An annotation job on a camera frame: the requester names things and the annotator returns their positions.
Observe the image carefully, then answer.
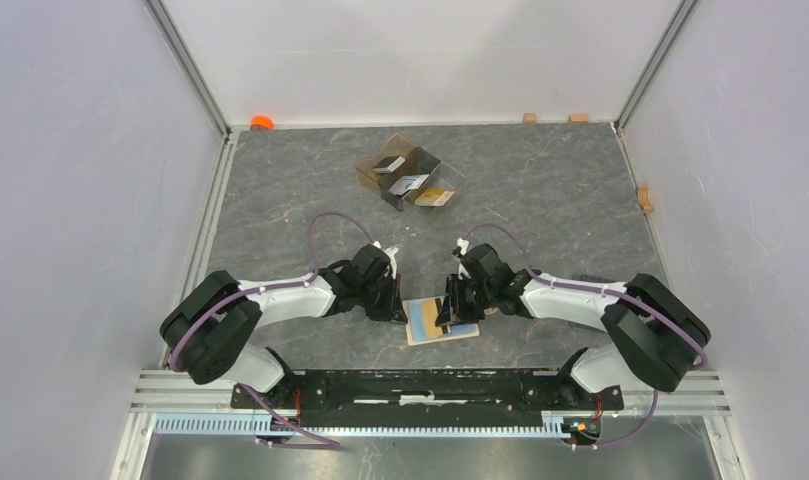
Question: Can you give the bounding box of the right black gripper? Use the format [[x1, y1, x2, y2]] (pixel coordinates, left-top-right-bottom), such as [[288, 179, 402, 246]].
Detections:
[[437, 273, 495, 327]]

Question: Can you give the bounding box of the curved wooden block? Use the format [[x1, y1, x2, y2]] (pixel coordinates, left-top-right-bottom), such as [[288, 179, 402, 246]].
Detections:
[[636, 185, 655, 215]]

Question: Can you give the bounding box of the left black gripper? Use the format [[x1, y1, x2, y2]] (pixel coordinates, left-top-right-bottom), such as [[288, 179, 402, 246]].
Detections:
[[357, 272, 406, 324]]

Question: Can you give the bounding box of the black and white card stack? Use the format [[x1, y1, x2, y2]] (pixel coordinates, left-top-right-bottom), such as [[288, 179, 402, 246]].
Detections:
[[372, 155, 407, 175]]

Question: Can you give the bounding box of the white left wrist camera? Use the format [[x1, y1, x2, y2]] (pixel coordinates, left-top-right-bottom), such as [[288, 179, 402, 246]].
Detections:
[[372, 241, 400, 278]]

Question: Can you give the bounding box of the beige leather card holder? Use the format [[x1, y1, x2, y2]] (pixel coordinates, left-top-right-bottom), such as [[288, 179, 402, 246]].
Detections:
[[401, 296, 481, 347]]

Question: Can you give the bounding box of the orange round cap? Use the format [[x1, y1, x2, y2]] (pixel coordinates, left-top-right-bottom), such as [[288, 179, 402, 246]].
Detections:
[[249, 115, 274, 130]]

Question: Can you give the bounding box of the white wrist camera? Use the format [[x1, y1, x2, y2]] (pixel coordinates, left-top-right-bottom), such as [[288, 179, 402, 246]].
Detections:
[[372, 241, 400, 278], [452, 238, 470, 260]]

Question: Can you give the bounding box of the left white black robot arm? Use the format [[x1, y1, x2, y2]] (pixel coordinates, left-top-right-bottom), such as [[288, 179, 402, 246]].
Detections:
[[159, 242, 407, 408]]

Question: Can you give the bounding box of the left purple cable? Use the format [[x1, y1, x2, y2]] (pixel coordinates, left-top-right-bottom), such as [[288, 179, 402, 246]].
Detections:
[[168, 211, 379, 452]]

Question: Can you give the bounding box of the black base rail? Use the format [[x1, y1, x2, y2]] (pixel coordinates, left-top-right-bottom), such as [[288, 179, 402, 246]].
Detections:
[[261, 368, 624, 428]]

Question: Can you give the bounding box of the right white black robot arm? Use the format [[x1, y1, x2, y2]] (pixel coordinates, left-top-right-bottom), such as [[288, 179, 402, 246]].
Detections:
[[436, 239, 711, 408]]

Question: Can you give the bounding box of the dark grey studded baseplate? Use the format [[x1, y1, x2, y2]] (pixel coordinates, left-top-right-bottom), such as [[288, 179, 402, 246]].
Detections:
[[571, 274, 613, 284]]

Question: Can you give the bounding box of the gold VIP card stack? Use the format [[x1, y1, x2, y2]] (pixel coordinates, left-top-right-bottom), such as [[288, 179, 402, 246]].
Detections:
[[414, 187, 456, 207]]

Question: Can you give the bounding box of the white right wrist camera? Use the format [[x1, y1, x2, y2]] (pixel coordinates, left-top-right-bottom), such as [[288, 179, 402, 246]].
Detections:
[[452, 238, 470, 260]]

